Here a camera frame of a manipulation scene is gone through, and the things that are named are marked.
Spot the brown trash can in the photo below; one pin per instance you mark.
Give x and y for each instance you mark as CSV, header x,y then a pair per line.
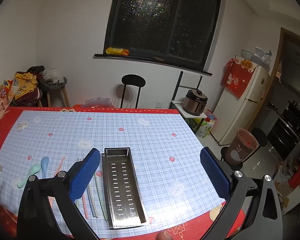
x,y
241,146

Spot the yellow packet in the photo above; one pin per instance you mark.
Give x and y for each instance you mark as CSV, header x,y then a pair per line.
x,y
117,51

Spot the green plastic spoon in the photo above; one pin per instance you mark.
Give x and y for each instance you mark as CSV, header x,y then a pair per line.
x,y
33,170

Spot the metal utensil tray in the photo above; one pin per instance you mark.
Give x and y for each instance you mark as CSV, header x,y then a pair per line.
x,y
125,187

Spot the rice cooker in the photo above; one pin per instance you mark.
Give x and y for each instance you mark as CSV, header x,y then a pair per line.
x,y
195,102

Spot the blue plastic spoon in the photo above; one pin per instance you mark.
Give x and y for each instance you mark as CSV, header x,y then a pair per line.
x,y
45,163

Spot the glass bowl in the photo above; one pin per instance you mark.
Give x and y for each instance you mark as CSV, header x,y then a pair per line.
x,y
247,54

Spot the salmon chopstick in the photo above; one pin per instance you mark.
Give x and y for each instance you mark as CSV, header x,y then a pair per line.
x,y
84,205

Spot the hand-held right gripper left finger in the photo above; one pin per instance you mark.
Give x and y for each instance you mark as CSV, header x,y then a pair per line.
x,y
86,175

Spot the black metal rack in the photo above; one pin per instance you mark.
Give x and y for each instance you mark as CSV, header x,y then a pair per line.
x,y
178,90

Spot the black round chair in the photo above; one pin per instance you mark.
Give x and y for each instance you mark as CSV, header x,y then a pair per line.
x,y
133,80

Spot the white paper card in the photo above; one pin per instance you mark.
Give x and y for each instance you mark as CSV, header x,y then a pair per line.
x,y
23,126

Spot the blue plaid table mat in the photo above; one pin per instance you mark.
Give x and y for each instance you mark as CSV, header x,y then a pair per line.
x,y
152,140

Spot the clear plastic bags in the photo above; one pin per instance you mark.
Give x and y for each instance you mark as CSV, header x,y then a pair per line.
x,y
262,57

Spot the wall socket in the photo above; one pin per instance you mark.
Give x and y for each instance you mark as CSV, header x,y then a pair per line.
x,y
159,104

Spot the green chopstick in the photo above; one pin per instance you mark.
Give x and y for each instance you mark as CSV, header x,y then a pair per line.
x,y
101,200

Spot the pale plastic fork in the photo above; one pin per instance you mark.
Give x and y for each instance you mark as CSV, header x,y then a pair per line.
x,y
80,160

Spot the cream fridge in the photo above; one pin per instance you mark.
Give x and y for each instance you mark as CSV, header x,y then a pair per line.
x,y
237,115

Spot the red printed cloth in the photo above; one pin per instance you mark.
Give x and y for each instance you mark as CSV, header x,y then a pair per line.
x,y
237,80

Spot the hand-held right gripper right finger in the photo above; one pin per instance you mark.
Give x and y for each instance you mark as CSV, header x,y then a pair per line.
x,y
215,175

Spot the orange chopsticks pair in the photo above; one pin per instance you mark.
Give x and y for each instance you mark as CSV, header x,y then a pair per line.
x,y
62,162

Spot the green bag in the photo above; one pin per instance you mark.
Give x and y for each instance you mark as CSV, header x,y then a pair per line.
x,y
203,127

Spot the grey wooden stool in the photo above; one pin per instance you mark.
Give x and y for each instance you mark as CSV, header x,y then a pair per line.
x,y
53,87

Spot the blue chopstick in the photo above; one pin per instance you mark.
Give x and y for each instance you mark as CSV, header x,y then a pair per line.
x,y
89,202

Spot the person's right hand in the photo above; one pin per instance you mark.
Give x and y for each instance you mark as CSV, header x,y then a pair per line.
x,y
165,236

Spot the pink chopstick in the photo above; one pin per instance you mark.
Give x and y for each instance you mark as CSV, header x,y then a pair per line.
x,y
58,171

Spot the black oven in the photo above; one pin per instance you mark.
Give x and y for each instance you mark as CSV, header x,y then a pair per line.
x,y
287,130

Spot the orange snack bags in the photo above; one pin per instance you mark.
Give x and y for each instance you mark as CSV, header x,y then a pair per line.
x,y
5,91

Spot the dark window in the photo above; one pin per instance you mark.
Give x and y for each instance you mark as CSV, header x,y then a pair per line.
x,y
162,17

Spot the clear plastic bag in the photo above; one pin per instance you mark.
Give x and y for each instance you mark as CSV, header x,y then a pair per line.
x,y
52,75

